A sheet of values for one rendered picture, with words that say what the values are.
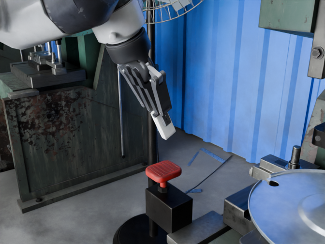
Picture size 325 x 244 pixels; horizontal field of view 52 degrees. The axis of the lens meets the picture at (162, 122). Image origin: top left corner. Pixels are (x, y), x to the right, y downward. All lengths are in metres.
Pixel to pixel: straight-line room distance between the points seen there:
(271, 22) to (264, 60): 1.55
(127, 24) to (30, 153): 1.47
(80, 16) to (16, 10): 0.09
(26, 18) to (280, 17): 0.38
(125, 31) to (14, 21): 0.16
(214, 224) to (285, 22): 0.44
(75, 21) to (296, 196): 0.46
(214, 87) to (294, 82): 0.65
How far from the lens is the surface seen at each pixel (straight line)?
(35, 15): 0.47
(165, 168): 0.73
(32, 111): 1.86
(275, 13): 0.60
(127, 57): 0.57
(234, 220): 0.75
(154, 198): 0.75
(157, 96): 0.60
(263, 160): 0.81
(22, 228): 1.91
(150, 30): 1.28
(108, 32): 0.55
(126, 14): 0.54
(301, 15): 0.57
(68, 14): 0.45
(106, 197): 2.02
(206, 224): 0.77
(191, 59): 2.57
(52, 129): 1.92
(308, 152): 1.03
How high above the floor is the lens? 1.12
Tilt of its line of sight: 22 degrees down
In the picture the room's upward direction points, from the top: straight up
